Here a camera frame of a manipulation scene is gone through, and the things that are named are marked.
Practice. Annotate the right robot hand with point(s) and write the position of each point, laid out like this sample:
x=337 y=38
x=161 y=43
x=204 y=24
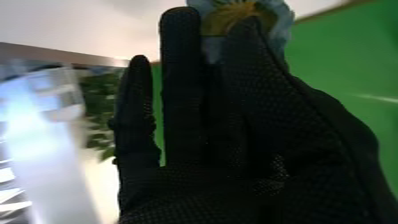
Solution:
x=250 y=160

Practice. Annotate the pale blue flower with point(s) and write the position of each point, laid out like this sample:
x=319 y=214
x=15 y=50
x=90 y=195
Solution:
x=222 y=20

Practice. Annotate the green plant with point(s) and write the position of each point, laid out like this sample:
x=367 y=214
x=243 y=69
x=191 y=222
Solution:
x=102 y=100

